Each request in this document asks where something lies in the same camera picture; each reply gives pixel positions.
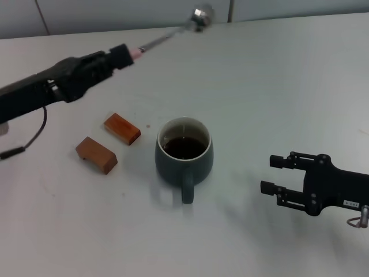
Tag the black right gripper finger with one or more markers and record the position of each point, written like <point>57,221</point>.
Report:
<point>267,187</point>
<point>276,161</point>

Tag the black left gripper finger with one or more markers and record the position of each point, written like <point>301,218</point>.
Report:
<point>119,52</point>
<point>124,65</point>

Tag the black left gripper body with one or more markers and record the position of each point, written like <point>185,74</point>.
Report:
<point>52,83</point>

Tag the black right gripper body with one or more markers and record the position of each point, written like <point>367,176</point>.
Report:
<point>337,187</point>

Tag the dark grey ceramic mug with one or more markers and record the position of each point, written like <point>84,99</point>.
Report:
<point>170,170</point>

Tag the glossy orange wooden block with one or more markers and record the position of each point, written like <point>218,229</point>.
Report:
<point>124,128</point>

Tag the notched brown wooden block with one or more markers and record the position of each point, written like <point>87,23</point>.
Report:
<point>98,155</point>

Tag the dark coffee liquid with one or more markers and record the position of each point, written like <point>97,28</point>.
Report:
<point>184,148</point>

